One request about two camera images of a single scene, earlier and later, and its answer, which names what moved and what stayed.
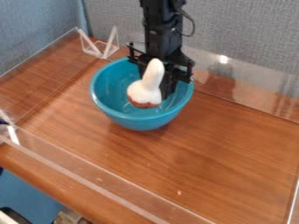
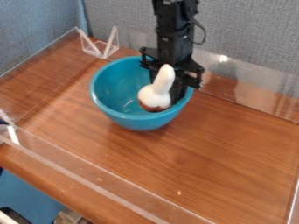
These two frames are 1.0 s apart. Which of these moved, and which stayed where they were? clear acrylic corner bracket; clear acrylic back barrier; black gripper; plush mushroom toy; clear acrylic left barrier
Moved: black gripper; plush mushroom toy
Stayed: clear acrylic back barrier; clear acrylic corner bracket; clear acrylic left barrier
